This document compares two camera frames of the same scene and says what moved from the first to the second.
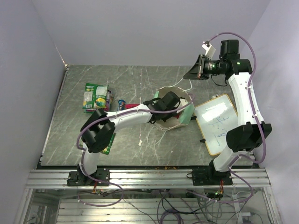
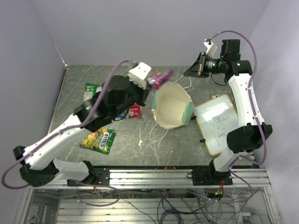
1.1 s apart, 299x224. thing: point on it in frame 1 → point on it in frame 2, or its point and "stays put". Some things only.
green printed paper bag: x=186 y=113 stays put
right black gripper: x=198 y=70 stays put
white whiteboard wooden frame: x=216 y=117 stays put
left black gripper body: x=170 y=113 → x=136 y=94
